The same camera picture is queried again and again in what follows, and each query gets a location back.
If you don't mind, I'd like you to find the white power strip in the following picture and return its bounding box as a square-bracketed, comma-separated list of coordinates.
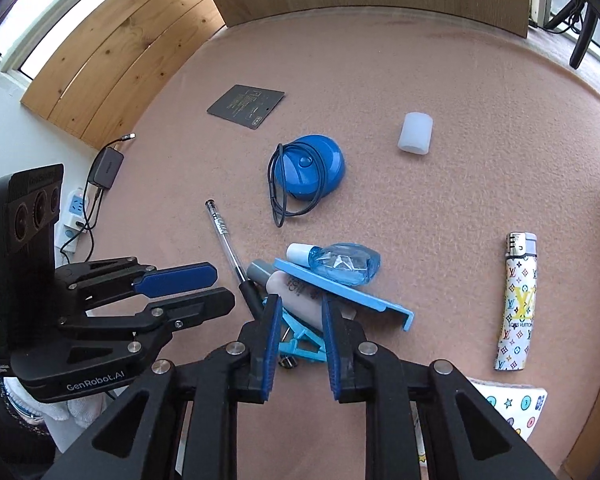
[55, 189, 93, 253]

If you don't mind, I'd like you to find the patterned white tissue pack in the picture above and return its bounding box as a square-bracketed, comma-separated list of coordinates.
[410, 377, 548, 466]

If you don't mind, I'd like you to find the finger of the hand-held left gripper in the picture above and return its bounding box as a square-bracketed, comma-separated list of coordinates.
[62, 287, 236, 338]
[55, 257, 218, 306]

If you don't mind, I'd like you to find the blue round case with cord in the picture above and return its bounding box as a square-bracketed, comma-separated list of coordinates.
[267, 134, 346, 229]

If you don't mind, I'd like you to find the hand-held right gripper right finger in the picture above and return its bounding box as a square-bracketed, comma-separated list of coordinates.
[321, 296, 561, 480]

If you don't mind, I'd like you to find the pine plank panel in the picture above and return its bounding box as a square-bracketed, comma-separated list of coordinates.
[20, 0, 227, 151]

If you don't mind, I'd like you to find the patterned white lighter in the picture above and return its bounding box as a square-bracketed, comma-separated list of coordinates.
[494, 232, 537, 372]

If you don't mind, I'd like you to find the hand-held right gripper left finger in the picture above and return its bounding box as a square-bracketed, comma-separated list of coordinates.
[42, 294, 284, 480]

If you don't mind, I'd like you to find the black adapter cable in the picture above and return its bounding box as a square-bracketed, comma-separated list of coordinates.
[60, 132, 137, 261]

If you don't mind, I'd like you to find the light blue phone stand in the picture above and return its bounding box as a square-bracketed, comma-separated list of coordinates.
[273, 258, 415, 333]

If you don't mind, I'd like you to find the small tube with grey cap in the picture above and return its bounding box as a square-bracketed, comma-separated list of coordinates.
[247, 260, 356, 333]

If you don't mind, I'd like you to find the black power adapter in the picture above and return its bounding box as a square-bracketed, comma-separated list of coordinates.
[89, 147, 126, 191]

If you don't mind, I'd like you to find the clear blue dropper bottle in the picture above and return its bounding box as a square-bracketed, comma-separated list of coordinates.
[286, 241, 382, 287]

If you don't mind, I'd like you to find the clear ballpoint pen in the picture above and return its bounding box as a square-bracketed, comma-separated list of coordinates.
[205, 200, 263, 321]

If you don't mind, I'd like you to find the white silicone cylinder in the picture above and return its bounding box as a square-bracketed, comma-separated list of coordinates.
[397, 111, 434, 155]

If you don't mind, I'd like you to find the dark grey card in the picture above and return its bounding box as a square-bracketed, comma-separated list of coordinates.
[206, 85, 286, 131]

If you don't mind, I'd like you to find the person's left hand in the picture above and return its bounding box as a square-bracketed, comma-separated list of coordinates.
[10, 380, 101, 453]

